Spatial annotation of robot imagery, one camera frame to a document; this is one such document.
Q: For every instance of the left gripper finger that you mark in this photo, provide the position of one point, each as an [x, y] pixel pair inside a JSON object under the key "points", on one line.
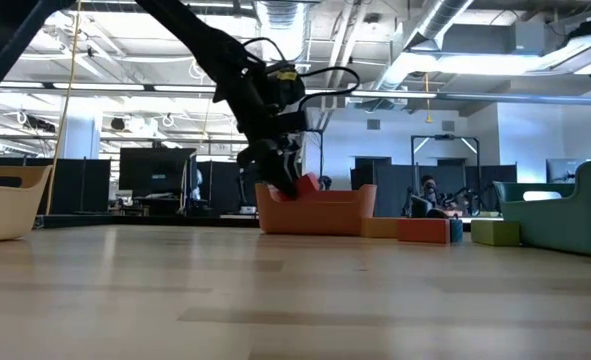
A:
{"points": [[270, 165], [295, 157]]}

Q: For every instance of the silver air duct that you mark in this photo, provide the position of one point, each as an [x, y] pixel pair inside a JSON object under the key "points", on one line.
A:
{"points": [[440, 20], [280, 15]]}

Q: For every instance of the red-orange thick block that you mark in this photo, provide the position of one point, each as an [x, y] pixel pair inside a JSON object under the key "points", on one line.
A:
{"points": [[423, 230]]}

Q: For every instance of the black aluminium table frame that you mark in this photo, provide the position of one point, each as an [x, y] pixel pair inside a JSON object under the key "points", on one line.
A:
{"points": [[125, 220]]}

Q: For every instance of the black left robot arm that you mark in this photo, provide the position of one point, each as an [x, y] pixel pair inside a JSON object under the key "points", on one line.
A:
{"points": [[200, 35]]}

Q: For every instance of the green thick block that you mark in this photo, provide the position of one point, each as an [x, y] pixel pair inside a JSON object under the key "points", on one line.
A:
{"points": [[495, 233]]}

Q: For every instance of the orange thick block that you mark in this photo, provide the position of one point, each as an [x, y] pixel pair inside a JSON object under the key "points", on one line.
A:
{"points": [[379, 227]]}

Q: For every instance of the blue thick block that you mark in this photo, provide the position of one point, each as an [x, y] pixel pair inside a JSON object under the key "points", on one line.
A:
{"points": [[456, 230]]}

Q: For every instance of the yellow plastic bin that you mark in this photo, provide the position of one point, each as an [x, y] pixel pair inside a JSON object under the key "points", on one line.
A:
{"points": [[5, 210]]}

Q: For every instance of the long ceiling light strip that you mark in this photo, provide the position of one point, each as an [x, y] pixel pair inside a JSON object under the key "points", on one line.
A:
{"points": [[125, 87]]}

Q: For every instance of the teal plastic bin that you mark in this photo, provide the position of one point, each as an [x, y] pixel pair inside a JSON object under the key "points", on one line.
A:
{"points": [[575, 220]]}

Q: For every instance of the yellow tape tag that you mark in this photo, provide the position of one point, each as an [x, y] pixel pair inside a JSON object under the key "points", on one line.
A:
{"points": [[286, 75]]}

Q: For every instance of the person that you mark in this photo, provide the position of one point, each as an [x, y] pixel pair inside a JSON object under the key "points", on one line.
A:
{"points": [[430, 192]]}

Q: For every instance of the black partition panel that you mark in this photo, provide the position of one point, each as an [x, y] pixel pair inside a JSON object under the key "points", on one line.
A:
{"points": [[390, 190], [220, 185], [90, 185]]}

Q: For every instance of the red thick block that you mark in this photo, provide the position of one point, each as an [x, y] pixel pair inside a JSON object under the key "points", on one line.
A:
{"points": [[309, 186]]}

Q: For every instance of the black monitor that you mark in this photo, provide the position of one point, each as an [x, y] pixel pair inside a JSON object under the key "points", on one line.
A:
{"points": [[150, 172]]}

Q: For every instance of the orange plastic bin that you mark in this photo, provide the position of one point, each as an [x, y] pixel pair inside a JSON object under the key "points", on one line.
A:
{"points": [[325, 215]]}

